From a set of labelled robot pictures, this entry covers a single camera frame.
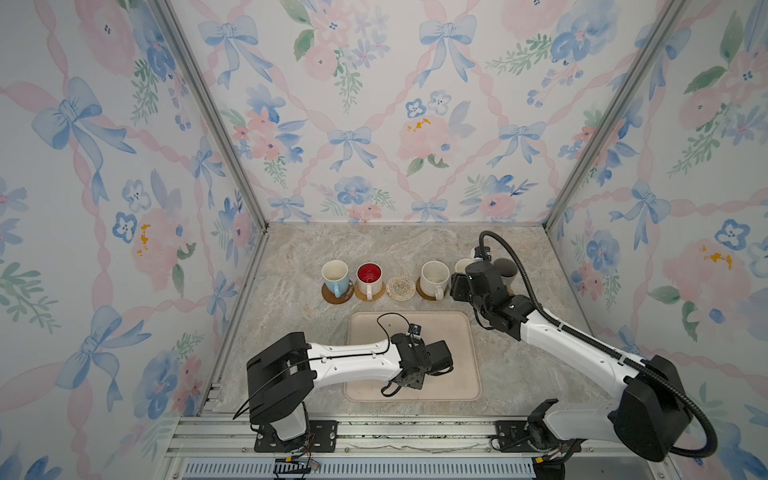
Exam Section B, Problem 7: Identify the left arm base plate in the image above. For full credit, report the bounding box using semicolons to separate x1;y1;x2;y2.
252;420;339;454

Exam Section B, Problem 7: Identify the brown wooden round coaster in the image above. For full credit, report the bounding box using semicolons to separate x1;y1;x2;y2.
416;279;443;302

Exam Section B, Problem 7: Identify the right corner aluminium post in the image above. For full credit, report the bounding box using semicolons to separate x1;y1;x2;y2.
543;0;689;234

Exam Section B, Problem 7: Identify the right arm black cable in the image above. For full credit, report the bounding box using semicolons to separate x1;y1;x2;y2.
478;230;719;460

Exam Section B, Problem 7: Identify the dark brown round coaster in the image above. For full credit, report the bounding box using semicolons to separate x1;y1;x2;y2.
321;283;355;305

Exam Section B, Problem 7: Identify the white speckled mug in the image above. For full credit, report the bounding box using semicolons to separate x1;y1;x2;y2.
419;260;451;301

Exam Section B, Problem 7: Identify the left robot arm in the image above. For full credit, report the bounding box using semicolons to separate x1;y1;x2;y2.
233;332;454;451

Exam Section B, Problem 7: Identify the grey mug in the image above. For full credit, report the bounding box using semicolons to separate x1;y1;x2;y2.
493;258;519;292

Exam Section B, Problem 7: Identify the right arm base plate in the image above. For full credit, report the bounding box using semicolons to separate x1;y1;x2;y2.
491;420;582;456

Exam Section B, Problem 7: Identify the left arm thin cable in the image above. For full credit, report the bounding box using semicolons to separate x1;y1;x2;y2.
232;311;415;421

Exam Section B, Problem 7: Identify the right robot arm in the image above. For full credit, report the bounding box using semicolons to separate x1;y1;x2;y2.
450;260;693;462

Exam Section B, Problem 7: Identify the corner aluminium post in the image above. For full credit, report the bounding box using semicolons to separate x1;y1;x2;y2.
148;0;268;233
543;0;689;234

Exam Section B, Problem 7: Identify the beige tray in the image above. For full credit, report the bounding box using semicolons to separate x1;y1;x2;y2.
348;311;482;403

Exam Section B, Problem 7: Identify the woven rattan coaster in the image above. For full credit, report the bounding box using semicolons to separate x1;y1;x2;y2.
354;282;386;302

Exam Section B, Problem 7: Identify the aluminium rail frame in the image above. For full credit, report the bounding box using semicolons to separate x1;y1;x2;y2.
155;414;681;479

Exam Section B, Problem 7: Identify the blue mug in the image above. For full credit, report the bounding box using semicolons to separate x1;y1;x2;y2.
322;260;350;297

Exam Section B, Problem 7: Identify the cream white mug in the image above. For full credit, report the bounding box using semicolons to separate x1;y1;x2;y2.
454;258;478;275

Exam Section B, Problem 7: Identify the multicolour woven coaster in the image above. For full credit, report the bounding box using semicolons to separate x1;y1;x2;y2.
386;275;416;302

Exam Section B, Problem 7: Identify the left corner aluminium post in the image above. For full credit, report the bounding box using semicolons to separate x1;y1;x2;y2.
148;0;268;233

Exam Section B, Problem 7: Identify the red inside mug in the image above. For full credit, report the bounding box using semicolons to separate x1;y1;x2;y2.
356;262;383;292

